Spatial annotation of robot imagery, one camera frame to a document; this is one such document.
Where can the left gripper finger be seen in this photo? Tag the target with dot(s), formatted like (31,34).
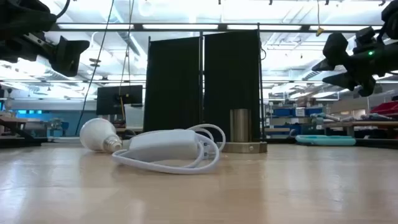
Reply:
(66,56)

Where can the yellow hanging tag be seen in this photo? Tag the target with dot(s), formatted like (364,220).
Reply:
(319,30)

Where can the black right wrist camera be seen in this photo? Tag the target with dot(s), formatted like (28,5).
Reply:
(366,36)

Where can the red storage bin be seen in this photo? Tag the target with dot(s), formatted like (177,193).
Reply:
(385,109)

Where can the white lightbulb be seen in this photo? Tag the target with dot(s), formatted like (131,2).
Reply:
(98,134)

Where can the blue storage bin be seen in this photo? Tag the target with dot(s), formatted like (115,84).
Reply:
(314,111)
(283,112)

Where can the brass lamp socket base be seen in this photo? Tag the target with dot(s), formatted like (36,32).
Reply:
(240,126)

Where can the black aluminium table frame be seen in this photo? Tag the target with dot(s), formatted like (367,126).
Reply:
(18,142)

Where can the black monitor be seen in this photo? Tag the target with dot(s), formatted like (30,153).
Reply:
(109,99)

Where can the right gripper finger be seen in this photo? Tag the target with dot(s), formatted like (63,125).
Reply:
(335,49)
(348,81)

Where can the teal tray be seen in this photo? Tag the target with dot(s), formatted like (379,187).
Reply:
(325,140)

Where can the wooden workbench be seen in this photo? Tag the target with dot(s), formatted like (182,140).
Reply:
(360,124)

